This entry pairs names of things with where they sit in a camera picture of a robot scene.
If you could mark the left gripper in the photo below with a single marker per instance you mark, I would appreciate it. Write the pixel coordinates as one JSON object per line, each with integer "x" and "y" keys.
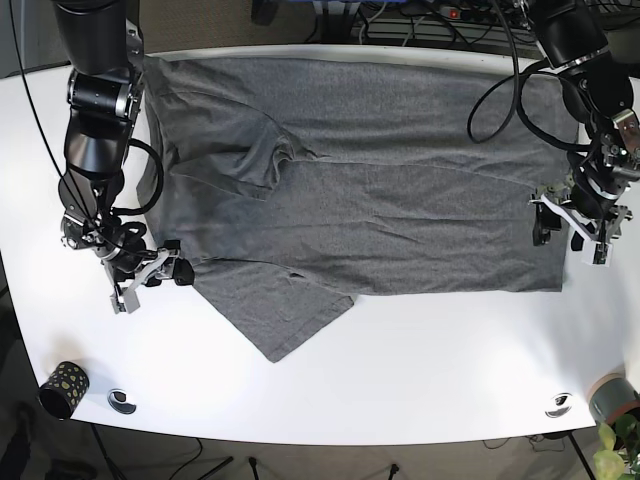
{"x": 594, "y": 227}

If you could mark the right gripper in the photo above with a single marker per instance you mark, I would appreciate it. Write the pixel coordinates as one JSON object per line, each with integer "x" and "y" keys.
{"x": 127, "y": 272}

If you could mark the heather grey T-shirt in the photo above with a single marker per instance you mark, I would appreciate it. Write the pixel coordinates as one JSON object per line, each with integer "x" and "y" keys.
{"x": 296, "y": 185}

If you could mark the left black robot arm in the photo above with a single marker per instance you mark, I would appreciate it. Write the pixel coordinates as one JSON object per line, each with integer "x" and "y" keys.
{"x": 597, "y": 93}

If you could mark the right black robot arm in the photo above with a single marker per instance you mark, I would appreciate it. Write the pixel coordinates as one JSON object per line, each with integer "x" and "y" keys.
{"x": 104, "y": 43}

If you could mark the black gold-dotted cup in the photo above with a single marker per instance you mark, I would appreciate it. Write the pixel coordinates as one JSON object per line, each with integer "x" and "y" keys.
{"x": 64, "y": 389}

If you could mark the grey tape roll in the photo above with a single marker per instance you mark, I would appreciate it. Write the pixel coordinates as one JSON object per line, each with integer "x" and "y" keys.
{"x": 611, "y": 397}

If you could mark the green potted plant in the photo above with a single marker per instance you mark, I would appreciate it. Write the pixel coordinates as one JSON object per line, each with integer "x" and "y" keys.
{"x": 618, "y": 455}

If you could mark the left table cable grommet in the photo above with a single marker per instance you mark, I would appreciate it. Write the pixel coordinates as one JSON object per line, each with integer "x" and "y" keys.
{"x": 119, "y": 401}

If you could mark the table cable grommet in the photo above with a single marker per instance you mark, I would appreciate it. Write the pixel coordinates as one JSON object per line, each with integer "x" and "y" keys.
{"x": 559, "y": 405}
{"x": 119, "y": 401}

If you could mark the right table cable grommet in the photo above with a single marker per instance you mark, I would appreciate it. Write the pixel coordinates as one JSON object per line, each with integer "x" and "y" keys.
{"x": 559, "y": 405}

